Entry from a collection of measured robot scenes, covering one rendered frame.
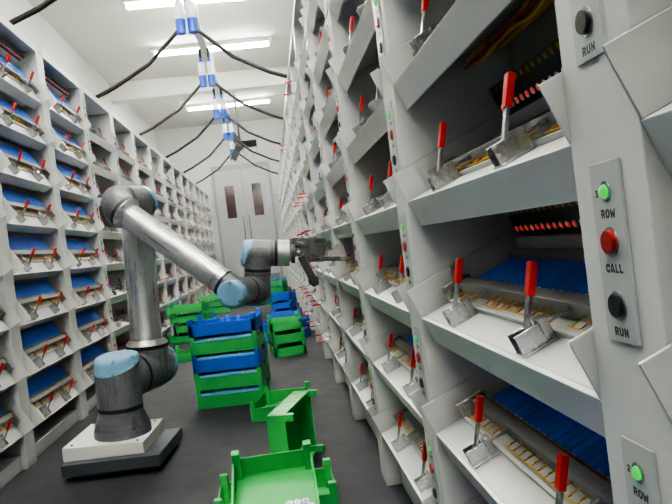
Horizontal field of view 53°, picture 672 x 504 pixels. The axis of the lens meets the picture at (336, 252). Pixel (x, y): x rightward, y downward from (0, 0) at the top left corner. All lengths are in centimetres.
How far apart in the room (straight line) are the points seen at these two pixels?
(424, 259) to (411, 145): 19
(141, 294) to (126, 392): 35
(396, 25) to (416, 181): 26
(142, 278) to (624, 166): 217
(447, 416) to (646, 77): 80
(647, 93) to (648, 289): 12
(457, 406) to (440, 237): 27
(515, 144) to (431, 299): 47
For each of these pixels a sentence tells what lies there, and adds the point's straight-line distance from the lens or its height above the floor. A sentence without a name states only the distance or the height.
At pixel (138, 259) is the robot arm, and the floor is 69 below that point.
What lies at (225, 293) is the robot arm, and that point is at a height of 55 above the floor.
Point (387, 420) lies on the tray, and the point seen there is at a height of 18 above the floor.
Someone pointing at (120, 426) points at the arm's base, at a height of 15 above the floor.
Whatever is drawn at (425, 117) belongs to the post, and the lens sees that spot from 114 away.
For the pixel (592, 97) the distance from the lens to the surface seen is 50.
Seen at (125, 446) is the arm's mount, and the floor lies 9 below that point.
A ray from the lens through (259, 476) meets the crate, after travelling 182.
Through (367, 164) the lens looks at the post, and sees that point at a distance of 182.
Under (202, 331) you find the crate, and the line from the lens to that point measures 307.
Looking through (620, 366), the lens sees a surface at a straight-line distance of 51.
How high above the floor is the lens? 67
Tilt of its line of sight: 1 degrees down
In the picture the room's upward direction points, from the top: 7 degrees counter-clockwise
